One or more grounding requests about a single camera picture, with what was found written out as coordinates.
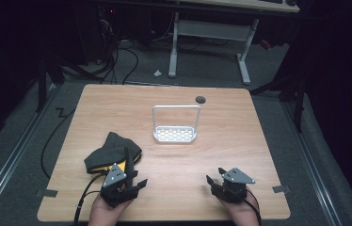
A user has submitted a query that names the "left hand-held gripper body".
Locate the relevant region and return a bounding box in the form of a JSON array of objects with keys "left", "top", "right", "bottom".
[{"left": 100, "top": 162, "right": 140, "bottom": 208}]

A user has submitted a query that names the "white metal rack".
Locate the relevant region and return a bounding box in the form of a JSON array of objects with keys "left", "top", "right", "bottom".
[{"left": 152, "top": 104, "right": 202, "bottom": 144}]

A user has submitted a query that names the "black floor cable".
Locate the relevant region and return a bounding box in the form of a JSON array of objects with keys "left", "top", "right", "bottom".
[{"left": 40, "top": 107, "right": 78, "bottom": 181}]

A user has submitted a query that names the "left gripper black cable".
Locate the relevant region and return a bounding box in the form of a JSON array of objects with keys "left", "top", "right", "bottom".
[{"left": 72, "top": 171, "right": 107, "bottom": 226}]

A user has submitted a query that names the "person's right hand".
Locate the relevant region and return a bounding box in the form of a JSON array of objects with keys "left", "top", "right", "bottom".
[{"left": 219, "top": 193, "right": 261, "bottom": 226}]

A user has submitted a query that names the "looped black cable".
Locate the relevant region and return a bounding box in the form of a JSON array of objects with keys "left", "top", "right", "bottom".
[{"left": 120, "top": 46, "right": 140, "bottom": 86}]

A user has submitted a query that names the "white-legged desk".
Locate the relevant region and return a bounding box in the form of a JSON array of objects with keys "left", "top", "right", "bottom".
[{"left": 168, "top": 0, "right": 300, "bottom": 86}]

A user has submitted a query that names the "metal floor rail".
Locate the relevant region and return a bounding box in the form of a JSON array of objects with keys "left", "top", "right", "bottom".
[
  {"left": 0, "top": 84, "right": 57, "bottom": 218},
  {"left": 281, "top": 102, "right": 342, "bottom": 226}
]

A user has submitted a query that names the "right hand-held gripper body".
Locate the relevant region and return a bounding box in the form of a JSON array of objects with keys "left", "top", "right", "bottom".
[{"left": 213, "top": 167, "right": 257, "bottom": 205}]

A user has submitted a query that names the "person's left hand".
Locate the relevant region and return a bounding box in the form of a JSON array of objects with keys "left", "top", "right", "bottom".
[{"left": 88, "top": 194, "right": 134, "bottom": 226}]

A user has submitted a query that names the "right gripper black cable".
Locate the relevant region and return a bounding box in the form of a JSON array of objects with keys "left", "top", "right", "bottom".
[{"left": 243, "top": 187, "right": 263, "bottom": 226}]

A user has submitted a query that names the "grey tape strip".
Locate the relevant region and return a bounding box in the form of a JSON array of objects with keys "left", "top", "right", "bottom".
[
  {"left": 40, "top": 188, "right": 59, "bottom": 199},
  {"left": 272, "top": 185, "right": 291, "bottom": 194}
]

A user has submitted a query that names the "dark grey cloth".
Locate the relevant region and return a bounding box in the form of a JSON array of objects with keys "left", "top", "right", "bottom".
[{"left": 83, "top": 131, "right": 143, "bottom": 175}]

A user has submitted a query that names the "black cable bundle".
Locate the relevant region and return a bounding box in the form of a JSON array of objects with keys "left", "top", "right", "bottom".
[{"left": 95, "top": 17, "right": 120, "bottom": 85}]

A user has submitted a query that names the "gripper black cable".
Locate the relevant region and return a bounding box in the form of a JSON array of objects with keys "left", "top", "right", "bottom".
[
  {"left": 72, "top": 171, "right": 107, "bottom": 226},
  {"left": 243, "top": 187, "right": 263, "bottom": 226}
]

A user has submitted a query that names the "black metal stand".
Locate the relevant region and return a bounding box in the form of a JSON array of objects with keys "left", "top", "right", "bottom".
[
  {"left": 35, "top": 53, "right": 66, "bottom": 113},
  {"left": 248, "top": 73, "right": 308, "bottom": 134}
]

